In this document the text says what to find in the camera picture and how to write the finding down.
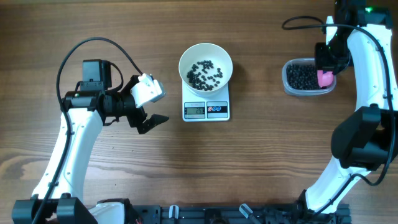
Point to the black beans in container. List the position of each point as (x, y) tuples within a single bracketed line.
[(302, 77)]

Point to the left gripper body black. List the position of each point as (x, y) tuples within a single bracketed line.
[(137, 112)]

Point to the clear plastic container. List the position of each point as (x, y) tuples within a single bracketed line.
[(290, 91)]

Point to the pink scoop blue handle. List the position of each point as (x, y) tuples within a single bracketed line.
[(325, 78)]

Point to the black beans in bowl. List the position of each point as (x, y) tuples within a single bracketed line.
[(205, 76)]

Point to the black mounting rail base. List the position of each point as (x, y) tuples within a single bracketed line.
[(217, 214)]

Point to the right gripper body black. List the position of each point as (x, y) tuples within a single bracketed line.
[(325, 62)]

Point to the white bowl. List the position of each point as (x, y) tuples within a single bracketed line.
[(205, 51)]

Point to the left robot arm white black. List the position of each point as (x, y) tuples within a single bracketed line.
[(60, 190)]

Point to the white digital kitchen scale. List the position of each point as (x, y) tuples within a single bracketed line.
[(205, 108)]

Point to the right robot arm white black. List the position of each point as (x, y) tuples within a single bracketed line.
[(364, 145)]

